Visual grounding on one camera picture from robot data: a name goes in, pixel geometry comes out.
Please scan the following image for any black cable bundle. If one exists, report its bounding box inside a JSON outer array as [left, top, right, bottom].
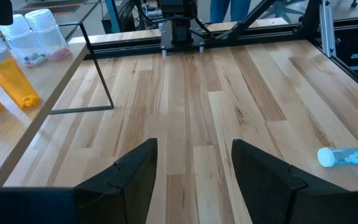
[[116, 0, 164, 32]]

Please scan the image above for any grey chair base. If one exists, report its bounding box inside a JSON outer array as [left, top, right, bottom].
[[258, 0, 312, 19]]

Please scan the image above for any silver aluminium post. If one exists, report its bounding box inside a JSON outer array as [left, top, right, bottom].
[[318, 0, 337, 59]]

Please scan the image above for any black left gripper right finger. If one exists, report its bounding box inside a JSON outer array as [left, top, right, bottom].
[[231, 138, 348, 224]]

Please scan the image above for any blue post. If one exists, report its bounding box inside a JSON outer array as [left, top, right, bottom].
[[105, 0, 121, 34]]

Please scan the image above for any black aluminium rig frame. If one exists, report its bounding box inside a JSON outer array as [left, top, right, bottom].
[[84, 0, 358, 100]]

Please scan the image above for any person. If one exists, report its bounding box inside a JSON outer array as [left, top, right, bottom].
[[209, 0, 252, 24]]

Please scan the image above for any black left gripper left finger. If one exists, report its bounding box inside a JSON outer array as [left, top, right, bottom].
[[73, 138, 158, 224]]

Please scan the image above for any wooden shelf black metal frame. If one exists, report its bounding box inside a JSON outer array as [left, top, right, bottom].
[[0, 21, 115, 188]]

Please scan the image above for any hazard-striped floor mat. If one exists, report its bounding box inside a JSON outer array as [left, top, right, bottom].
[[19, 0, 101, 19]]

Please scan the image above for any blue pill bottle white cap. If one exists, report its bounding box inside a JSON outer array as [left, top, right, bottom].
[[317, 146, 358, 168]]

